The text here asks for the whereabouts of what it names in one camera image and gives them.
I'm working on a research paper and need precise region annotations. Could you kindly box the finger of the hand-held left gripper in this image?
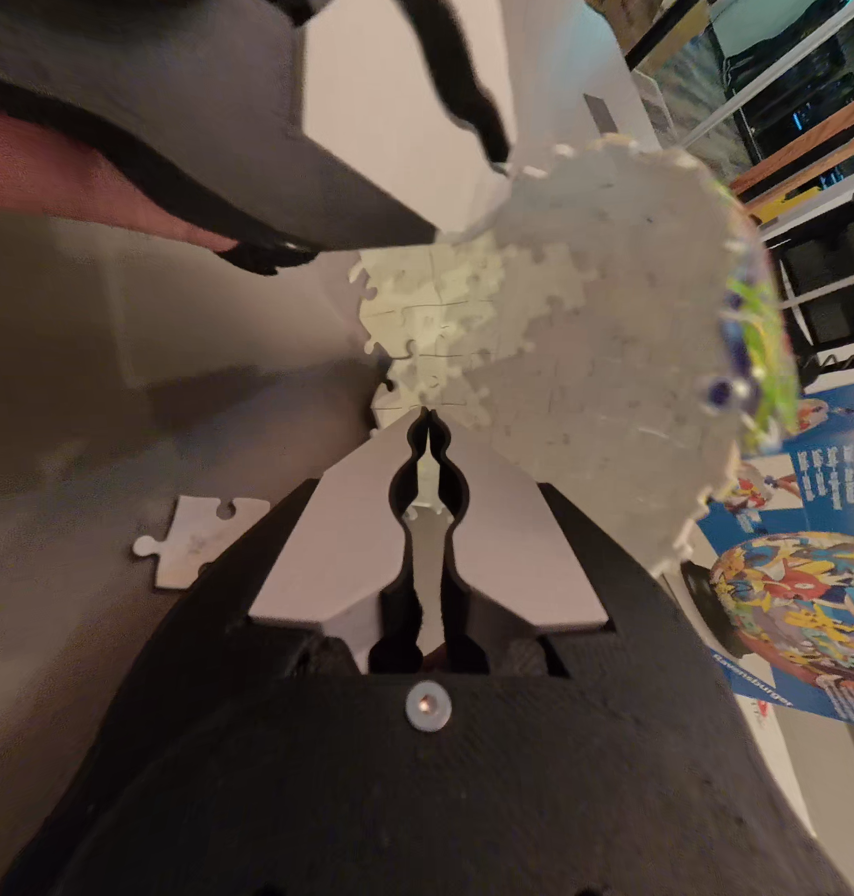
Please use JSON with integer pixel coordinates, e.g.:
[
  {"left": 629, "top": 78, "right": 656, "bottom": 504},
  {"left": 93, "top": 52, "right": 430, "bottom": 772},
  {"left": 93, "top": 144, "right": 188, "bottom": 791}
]
[
  {"left": 304, "top": 0, "right": 512, "bottom": 235},
  {"left": 462, "top": 0, "right": 664, "bottom": 169}
]

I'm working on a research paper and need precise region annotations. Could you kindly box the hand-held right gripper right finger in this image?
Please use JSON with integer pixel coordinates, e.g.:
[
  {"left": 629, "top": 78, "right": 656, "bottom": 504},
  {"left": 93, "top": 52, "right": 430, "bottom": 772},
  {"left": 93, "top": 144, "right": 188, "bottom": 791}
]
[{"left": 430, "top": 410, "right": 610, "bottom": 676}]

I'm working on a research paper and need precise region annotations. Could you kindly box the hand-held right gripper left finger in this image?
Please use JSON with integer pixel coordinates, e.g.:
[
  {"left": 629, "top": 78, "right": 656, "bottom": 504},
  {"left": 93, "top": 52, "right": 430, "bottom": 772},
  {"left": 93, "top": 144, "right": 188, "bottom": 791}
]
[{"left": 247, "top": 408, "right": 428, "bottom": 671}]

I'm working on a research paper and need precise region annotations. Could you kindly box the single curved puzzle piece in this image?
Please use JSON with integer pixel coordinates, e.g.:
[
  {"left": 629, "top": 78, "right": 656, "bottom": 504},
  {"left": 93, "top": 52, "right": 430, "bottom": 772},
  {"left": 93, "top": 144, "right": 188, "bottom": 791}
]
[{"left": 399, "top": 448, "right": 450, "bottom": 522}]

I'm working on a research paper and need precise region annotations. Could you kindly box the partly built puzzle ball shell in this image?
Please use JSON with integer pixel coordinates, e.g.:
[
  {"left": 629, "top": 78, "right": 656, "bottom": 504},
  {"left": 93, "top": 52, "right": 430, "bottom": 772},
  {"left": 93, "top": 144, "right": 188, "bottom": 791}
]
[{"left": 348, "top": 135, "right": 805, "bottom": 581}]

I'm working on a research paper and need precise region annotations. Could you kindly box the white loose puzzle piece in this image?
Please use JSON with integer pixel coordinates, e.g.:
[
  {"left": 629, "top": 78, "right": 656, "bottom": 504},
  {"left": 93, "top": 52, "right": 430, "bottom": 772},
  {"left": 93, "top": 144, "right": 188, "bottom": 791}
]
[{"left": 131, "top": 494, "right": 271, "bottom": 591}]

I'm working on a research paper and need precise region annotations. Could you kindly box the blue puzzle box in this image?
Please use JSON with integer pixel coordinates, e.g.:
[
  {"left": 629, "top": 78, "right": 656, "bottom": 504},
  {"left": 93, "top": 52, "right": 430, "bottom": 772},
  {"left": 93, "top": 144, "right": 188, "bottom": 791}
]
[{"left": 679, "top": 394, "right": 854, "bottom": 732}]

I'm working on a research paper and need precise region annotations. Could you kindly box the person's left hand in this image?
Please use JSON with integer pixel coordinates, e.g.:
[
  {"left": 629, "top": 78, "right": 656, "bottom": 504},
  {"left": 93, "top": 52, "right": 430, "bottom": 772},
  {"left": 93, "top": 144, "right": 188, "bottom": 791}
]
[{"left": 0, "top": 105, "right": 239, "bottom": 254}]

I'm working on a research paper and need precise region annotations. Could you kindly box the white shelving rack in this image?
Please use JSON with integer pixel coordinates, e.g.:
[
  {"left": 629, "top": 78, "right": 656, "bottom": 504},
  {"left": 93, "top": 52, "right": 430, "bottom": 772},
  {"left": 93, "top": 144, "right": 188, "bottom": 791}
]
[{"left": 623, "top": 0, "right": 854, "bottom": 393}]

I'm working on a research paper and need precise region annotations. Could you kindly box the wooden shelf board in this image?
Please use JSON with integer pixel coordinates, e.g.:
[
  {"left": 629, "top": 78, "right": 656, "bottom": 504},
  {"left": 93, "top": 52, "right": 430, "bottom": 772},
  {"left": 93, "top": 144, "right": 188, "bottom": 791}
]
[{"left": 728, "top": 90, "right": 854, "bottom": 211}]

